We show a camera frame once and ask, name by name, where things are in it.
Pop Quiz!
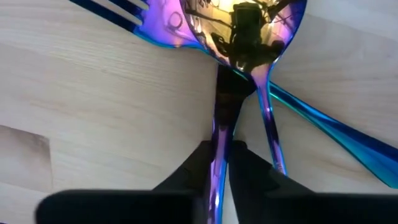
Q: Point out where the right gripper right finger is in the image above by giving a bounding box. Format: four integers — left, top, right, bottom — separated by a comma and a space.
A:
228, 139, 398, 224

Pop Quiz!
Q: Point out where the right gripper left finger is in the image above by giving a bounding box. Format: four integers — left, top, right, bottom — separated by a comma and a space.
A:
35, 139, 215, 224

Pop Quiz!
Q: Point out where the iridescent purple utensil handle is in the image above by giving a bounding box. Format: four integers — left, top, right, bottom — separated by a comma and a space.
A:
206, 63, 258, 224

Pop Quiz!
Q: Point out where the iridescent fork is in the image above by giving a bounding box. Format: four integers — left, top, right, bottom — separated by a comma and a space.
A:
68, 0, 398, 190

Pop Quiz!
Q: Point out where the iridescent spoon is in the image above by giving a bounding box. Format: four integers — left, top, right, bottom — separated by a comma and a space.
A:
179, 0, 308, 177

